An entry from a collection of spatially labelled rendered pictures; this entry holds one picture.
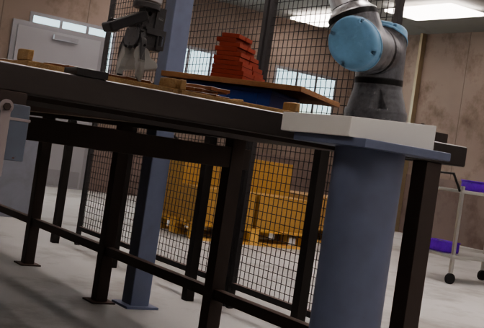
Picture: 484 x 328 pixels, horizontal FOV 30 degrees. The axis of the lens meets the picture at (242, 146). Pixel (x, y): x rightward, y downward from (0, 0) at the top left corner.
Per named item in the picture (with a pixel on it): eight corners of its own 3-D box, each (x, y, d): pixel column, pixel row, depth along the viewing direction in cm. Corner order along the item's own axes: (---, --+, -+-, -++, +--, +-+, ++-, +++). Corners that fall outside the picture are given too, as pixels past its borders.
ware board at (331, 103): (339, 107, 335) (340, 102, 335) (300, 91, 288) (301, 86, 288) (215, 92, 352) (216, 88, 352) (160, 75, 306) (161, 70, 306)
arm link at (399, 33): (410, 83, 221) (415, 27, 220) (392, 78, 209) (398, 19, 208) (364, 80, 226) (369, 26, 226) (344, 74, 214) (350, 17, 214)
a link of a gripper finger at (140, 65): (161, 81, 228) (158, 48, 231) (141, 76, 224) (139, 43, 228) (154, 86, 230) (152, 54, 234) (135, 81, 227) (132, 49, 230)
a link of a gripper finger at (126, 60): (133, 85, 239) (147, 54, 236) (114, 80, 235) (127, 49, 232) (130, 79, 241) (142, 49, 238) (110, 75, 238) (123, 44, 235)
